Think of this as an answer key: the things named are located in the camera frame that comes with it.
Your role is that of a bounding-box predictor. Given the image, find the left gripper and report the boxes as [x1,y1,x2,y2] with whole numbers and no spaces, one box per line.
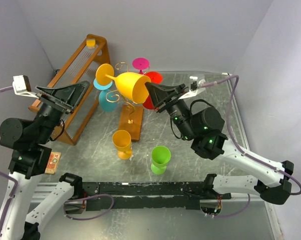
[34,78,90,143]

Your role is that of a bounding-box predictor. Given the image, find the orange wine glass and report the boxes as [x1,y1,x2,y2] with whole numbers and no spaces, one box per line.
[95,63,151,104]
[112,130,133,160]

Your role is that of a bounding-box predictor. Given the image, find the pink wine glass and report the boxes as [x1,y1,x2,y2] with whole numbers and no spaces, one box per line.
[132,57,150,75]

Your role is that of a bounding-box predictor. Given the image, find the red wine glass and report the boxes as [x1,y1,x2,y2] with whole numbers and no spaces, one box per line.
[142,71,163,110]

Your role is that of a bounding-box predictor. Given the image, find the wooden rack shelf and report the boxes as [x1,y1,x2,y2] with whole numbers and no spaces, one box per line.
[28,33,111,146]

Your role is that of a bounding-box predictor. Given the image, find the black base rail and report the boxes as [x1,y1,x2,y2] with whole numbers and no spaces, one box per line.
[70,181,220,211]

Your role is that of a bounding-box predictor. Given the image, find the orange picture card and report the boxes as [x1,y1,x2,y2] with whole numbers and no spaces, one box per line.
[45,152,61,175]

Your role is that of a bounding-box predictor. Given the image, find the orange wine glass front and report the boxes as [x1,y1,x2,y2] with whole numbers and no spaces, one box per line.
[95,63,151,104]

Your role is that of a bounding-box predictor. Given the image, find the blue wine glass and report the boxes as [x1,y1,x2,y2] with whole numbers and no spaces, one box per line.
[93,79,118,112]

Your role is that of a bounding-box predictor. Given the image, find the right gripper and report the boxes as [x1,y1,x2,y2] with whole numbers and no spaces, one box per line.
[145,81,196,141]

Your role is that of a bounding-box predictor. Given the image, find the yellow block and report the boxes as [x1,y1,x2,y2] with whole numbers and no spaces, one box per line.
[86,38,97,49]

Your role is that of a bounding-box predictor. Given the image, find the gold wire glass rack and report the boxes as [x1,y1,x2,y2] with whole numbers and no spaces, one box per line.
[106,61,145,142]

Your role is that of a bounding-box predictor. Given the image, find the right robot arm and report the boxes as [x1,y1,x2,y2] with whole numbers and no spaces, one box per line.
[145,82,294,205]

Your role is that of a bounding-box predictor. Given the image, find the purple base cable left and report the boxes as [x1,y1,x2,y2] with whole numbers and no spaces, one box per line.
[62,192,115,221]

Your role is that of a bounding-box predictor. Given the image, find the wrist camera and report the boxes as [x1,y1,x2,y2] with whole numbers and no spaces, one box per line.
[12,75,38,99]
[179,75,206,100]

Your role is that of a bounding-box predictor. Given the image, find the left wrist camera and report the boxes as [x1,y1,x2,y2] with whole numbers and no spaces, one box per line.
[12,75,38,99]

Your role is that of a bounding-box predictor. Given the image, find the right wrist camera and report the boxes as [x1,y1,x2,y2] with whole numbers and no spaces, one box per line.
[179,75,206,100]

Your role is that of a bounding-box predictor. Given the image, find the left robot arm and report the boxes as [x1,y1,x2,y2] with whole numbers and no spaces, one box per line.
[0,81,91,240]

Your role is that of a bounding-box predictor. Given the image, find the green wine glass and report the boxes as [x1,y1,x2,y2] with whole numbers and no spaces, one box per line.
[150,145,171,175]

